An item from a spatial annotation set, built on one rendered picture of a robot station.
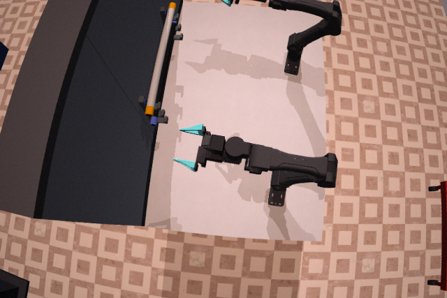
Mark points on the dark grey wall rack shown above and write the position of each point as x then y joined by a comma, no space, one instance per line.
142,100

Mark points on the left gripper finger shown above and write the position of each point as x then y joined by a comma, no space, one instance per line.
198,127
189,164

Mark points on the grey panel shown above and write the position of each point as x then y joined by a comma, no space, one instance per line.
75,144

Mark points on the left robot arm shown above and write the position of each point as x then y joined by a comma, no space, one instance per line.
262,158

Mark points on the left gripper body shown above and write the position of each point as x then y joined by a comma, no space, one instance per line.
200,158

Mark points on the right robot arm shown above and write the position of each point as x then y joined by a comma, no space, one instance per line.
331,24

